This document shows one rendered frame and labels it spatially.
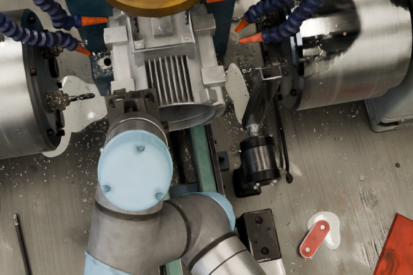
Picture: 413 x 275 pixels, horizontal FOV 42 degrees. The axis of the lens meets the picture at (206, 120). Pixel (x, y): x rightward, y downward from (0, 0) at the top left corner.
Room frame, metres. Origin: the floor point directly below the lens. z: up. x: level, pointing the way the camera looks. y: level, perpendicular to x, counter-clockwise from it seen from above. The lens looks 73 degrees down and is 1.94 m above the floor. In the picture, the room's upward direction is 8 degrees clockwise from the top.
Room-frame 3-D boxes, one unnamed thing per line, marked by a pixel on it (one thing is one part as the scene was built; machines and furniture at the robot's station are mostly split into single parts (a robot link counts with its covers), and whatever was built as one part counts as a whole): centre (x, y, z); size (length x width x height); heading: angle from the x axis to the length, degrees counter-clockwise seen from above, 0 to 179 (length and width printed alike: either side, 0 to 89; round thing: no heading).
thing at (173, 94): (0.37, 0.09, 1.01); 0.20 x 0.19 x 0.19; 17
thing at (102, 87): (0.40, 0.21, 0.86); 0.07 x 0.06 x 0.12; 108
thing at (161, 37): (0.41, 0.10, 1.11); 0.12 x 0.11 x 0.07; 17
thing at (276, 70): (0.29, -0.08, 1.12); 0.04 x 0.03 x 0.26; 18
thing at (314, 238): (0.12, -0.25, 0.81); 0.09 x 0.03 x 0.02; 151
